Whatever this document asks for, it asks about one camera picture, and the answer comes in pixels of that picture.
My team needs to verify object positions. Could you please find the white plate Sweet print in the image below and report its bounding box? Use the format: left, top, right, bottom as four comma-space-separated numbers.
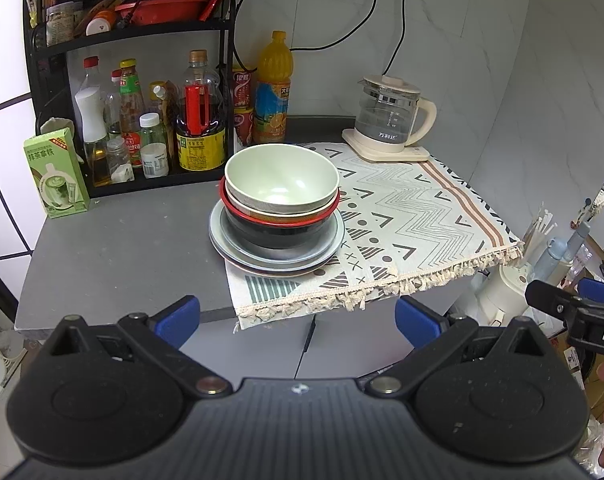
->
209, 200, 345, 271

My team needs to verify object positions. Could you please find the red rimmed black bowl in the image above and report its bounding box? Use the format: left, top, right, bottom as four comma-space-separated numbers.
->
218, 178, 340, 249

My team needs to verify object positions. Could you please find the pale green bowl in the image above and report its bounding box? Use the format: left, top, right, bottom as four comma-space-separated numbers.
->
225, 143, 340, 214

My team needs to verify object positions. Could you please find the white plate Bake print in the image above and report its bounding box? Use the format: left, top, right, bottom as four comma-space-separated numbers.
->
223, 257, 328, 278

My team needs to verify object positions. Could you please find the patterned white table cloth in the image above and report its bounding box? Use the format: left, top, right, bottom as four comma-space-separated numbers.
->
226, 143, 521, 330

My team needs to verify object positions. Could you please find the white powder glass jar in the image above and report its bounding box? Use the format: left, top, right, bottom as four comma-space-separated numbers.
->
139, 112, 168, 179

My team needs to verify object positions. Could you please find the green tea carton box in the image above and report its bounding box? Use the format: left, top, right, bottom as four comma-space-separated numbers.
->
23, 127, 89, 219

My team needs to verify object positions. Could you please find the red label sauce bottle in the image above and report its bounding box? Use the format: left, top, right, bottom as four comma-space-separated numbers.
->
120, 58, 145, 169

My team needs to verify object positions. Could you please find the glass kettle cream base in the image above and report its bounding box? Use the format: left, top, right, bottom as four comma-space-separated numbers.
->
342, 75, 437, 162

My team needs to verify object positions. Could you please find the white bottle tall cap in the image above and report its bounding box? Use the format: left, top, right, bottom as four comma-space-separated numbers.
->
74, 55, 111, 188

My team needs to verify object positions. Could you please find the red cola can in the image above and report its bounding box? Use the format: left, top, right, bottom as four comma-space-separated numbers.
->
231, 67, 254, 146

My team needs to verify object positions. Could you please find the orange juice bottle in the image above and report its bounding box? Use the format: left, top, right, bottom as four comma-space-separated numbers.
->
253, 30, 293, 144

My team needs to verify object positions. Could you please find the red plastic basin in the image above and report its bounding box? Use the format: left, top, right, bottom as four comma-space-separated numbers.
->
116, 0, 207, 27

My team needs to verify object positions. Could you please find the black metal shelf rack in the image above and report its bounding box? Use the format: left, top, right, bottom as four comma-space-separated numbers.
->
24, 0, 236, 197

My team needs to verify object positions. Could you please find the soy sauce jug red handle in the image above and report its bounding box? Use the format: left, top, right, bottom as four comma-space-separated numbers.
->
176, 49, 227, 172

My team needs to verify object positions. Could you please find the black power cable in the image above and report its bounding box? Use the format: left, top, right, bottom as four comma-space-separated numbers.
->
289, 0, 385, 53
381, 0, 414, 79

